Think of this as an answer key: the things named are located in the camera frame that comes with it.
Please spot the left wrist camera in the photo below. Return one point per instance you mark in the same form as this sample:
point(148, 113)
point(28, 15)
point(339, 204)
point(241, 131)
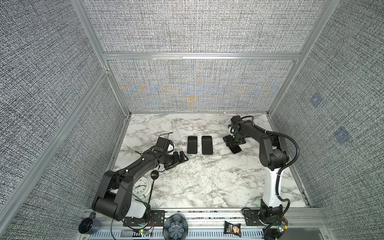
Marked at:
point(164, 145)

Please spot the aluminium front rail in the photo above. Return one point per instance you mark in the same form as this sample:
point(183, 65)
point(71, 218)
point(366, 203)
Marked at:
point(208, 224)

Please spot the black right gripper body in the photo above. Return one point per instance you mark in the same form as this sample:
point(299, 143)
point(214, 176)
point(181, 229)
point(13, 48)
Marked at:
point(238, 138)

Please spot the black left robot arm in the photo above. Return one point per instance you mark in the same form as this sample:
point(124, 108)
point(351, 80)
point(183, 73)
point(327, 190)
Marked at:
point(115, 193)

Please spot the dark blue mug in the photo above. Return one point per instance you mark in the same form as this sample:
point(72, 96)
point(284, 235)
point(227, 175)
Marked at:
point(90, 225)

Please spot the white analog alarm clock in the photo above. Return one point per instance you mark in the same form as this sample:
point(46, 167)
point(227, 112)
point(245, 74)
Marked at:
point(142, 188)

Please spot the black snack packet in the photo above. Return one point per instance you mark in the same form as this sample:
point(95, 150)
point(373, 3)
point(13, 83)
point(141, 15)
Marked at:
point(232, 229)

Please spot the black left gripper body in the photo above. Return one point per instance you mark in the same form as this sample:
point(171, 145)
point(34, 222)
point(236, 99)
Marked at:
point(172, 160)

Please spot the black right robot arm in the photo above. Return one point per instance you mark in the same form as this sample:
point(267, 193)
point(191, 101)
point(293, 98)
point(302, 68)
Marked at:
point(272, 155)

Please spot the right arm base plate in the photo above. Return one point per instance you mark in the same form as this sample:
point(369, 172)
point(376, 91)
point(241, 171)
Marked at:
point(252, 217)

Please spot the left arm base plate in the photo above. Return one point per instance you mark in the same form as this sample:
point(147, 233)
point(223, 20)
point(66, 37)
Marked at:
point(155, 218)

